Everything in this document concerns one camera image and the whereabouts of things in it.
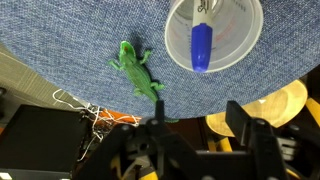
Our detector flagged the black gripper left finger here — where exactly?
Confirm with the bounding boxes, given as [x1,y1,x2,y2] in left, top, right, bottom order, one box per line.
[155,100,165,123]

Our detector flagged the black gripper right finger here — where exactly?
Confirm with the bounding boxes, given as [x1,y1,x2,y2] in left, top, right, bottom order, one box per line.
[225,101,251,146]

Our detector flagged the blue capped white marker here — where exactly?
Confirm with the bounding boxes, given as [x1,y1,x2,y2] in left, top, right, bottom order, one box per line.
[191,0,213,73]

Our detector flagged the clear plastic measuring cup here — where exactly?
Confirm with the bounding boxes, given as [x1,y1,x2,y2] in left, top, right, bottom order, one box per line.
[165,0,263,73]

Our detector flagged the round wooden stool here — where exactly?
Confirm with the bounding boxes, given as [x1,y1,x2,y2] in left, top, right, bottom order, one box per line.
[204,79,320,180]

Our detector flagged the green toy lizard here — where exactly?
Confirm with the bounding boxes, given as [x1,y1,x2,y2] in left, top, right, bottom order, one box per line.
[106,40,179,124]

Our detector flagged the round blue fabric table cover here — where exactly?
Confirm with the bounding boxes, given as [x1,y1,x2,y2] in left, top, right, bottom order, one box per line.
[0,0,320,118]

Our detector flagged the black box on floor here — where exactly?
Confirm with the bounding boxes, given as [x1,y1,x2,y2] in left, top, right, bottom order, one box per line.
[0,105,88,173]

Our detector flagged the tangled white cables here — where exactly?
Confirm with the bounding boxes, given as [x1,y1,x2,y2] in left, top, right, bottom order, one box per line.
[52,88,141,163]

